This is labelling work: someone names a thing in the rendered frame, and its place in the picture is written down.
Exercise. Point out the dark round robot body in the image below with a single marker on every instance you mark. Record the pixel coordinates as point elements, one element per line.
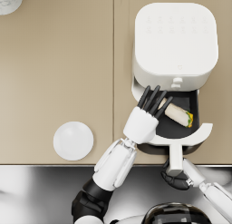
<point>176,214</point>

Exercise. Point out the pale air fryer body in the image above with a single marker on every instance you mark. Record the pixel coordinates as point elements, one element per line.
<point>175,44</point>

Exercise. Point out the white marbled pot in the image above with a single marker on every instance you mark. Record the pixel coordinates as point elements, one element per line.
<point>9,1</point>

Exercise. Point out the chicken roll wrap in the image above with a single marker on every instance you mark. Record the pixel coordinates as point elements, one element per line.
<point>178,114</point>

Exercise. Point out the white round plate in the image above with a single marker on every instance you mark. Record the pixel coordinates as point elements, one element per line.
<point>73,141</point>

